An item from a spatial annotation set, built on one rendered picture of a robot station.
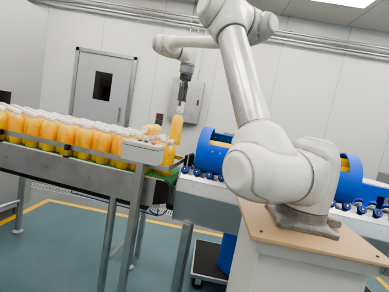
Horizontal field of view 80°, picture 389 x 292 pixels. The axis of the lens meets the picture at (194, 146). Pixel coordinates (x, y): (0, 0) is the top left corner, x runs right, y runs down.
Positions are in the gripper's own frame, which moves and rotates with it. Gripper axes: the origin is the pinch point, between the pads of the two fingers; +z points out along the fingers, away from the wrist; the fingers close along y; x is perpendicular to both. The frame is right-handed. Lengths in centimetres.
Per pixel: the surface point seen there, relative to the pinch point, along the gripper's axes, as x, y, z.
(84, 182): 45, -22, 55
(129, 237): 8, -30, 76
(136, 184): 9, -30, 46
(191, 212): -20, -8, 62
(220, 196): -35, -12, 47
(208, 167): -25.6, -10.4, 31.8
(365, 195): -138, 47, 39
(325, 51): -161, 341, -158
